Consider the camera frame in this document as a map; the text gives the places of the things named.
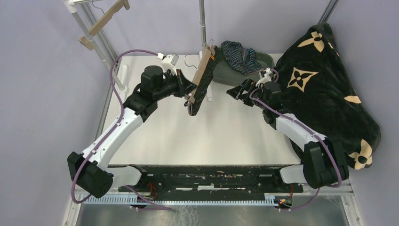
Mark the green plastic tray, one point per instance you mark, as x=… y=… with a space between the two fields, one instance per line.
x=227 y=73

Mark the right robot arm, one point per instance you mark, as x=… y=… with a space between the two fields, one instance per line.
x=323 y=160

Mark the left hanging wooden hanger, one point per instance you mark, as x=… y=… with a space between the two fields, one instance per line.
x=86 y=40

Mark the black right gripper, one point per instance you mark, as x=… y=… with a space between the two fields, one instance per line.
x=248 y=85

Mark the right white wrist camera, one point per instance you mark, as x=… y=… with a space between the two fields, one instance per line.
x=265 y=76

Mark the wooden clip hanger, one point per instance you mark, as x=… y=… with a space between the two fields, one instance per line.
x=209 y=55

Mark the centre rack pole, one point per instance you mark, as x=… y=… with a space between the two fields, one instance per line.
x=202 y=23

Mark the blue striped underwear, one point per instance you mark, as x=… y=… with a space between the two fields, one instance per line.
x=241 y=59

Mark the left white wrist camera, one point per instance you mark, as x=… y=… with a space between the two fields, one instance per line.
x=168 y=62

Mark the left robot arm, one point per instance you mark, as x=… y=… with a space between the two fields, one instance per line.
x=90 y=169

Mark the aluminium frame rails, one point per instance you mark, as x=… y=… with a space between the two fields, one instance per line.
x=328 y=207

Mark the black striped underwear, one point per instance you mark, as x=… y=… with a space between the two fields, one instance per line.
x=205 y=81

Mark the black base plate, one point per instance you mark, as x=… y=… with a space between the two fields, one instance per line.
x=212 y=183

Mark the white cable duct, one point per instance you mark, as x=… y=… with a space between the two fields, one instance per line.
x=133 y=200

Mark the black floral blanket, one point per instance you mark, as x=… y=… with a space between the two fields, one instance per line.
x=317 y=89

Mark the rack pole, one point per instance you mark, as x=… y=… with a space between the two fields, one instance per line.
x=82 y=12
x=202 y=23

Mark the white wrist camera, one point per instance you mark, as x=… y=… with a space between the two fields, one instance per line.
x=265 y=76
x=168 y=62

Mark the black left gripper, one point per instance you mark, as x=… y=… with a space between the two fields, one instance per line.
x=185 y=86

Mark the left rack pole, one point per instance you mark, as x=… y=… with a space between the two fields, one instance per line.
x=82 y=12

